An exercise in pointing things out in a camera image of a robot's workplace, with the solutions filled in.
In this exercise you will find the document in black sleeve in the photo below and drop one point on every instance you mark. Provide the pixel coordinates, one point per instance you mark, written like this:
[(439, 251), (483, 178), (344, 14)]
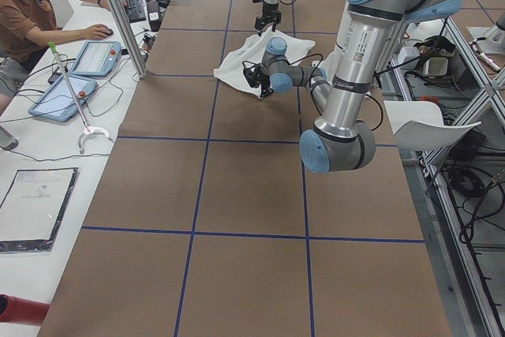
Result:
[(33, 208)]

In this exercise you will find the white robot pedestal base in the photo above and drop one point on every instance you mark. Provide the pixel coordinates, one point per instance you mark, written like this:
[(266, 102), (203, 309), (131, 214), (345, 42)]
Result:
[(351, 64)]

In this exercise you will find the long reacher grabber tool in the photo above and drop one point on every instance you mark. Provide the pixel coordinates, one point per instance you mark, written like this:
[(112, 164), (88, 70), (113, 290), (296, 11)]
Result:
[(88, 129)]

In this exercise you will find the red cylinder object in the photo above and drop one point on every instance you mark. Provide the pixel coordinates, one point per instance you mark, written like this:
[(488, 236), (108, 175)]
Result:
[(22, 311)]

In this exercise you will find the white long-sleeve printed shirt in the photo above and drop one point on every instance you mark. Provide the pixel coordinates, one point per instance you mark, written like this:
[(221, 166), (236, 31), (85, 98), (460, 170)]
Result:
[(231, 70)]

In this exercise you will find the person's hand on mouse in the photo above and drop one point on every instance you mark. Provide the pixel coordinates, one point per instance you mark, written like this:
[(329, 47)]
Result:
[(95, 32)]

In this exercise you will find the white side table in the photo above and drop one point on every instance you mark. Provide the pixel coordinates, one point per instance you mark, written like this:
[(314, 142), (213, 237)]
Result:
[(46, 144)]

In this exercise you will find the aluminium frame post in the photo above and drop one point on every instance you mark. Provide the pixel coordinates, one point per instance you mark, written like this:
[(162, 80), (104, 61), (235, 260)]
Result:
[(121, 20)]

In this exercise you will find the blue teach pendant near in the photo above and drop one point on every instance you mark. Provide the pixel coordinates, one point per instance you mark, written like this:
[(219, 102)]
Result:
[(56, 103)]

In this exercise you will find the blue teach pendant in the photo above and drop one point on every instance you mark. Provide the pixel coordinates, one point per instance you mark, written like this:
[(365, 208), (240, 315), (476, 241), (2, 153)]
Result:
[(56, 103), (97, 59)]

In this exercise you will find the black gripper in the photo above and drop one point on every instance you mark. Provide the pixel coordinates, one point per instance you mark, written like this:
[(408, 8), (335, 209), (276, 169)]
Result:
[(263, 83), (271, 10)]

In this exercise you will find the white plastic chair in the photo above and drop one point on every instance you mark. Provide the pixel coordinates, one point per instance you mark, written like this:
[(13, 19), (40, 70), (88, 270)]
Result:
[(418, 126)]

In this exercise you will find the black keyboard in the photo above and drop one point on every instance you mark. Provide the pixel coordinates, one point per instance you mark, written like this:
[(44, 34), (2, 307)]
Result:
[(134, 10)]

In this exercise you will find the person in brown shirt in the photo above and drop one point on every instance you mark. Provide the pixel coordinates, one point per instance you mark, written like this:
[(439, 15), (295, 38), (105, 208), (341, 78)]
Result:
[(27, 26)]

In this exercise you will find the blue teach pendant far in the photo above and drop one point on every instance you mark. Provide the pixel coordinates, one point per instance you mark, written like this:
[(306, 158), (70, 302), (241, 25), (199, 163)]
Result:
[(97, 59)]

